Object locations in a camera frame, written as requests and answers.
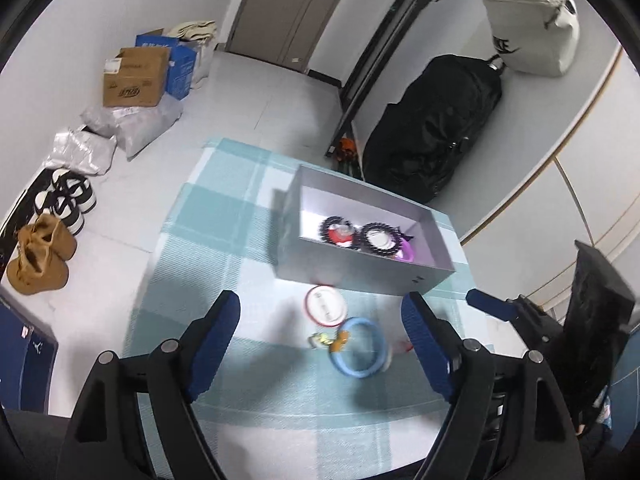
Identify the off-white tote bag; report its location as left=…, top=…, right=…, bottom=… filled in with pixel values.
left=480, top=0, right=581, bottom=78

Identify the black coat rack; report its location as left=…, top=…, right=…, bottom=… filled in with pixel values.
left=324, top=0, right=451, bottom=161

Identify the white wardrobe with gold trim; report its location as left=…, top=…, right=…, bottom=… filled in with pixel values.
left=460, top=45, right=640, bottom=321

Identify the white sack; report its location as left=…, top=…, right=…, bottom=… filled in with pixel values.
left=192, top=37, right=218, bottom=86

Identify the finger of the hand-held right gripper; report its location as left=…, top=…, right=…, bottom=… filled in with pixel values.
left=466, top=288, right=566, bottom=346

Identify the brown cardboard box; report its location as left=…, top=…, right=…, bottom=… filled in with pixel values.
left=102, top=47, right=171, bottom=108

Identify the black backpack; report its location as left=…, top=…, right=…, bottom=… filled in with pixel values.
left=361, top=54, right=503, bottom=206

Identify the round red-rimmed white case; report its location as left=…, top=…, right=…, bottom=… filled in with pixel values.
left=304, top=285, right=347, bottom=328

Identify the black bead bracelet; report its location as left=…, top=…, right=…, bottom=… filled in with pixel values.
left=320, top=216, right=358, bottom=248
left=360, top=221, right=401, bottom=257

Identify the brown boot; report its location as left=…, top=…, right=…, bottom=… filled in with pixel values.
left=5, top=240, right=70, bottom=295
left=17, top=212, right=78, bottom=261

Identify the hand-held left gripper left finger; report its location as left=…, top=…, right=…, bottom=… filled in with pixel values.
left=59, top=290, right=242, bottom=480

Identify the blue cardboard box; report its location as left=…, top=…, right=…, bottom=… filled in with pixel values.
left=135, top=29, right=198, bottom=101

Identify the black and white sneaker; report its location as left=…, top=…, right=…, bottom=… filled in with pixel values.
left=50, top=167, right=98, bottom=216
left=34, top=190, right=86, bottom=236

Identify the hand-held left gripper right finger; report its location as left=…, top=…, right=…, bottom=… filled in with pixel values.
left=401, top=291, right=586, bottom=480

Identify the blue bracelet with orange charm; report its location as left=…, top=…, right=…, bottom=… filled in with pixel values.
left=327, top=316, right=393, bottom=378

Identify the grey plastic mailing bag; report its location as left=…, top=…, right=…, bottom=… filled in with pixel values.
left=45, top=126, right=118, bottom=176
left=115, top=95, right=183, bottom=161
left=80, top=105, right=131, bottom=138

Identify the grey door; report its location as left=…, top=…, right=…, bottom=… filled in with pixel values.
left=225, top=0, right=363, bottom=73

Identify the teal checkered tablecloth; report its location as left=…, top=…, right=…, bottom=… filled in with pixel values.
left=122, top=137, right=501, bottom=461

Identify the grey cardboard box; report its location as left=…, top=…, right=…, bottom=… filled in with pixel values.
left=276, top=164, right=457, bottom=297

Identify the dark blue shoe box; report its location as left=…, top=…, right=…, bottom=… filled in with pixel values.
left=0, top=292, right=60, bottom=416

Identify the beige canvas bag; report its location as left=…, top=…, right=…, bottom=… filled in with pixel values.
left=167, top=20, right=218, bottom=43

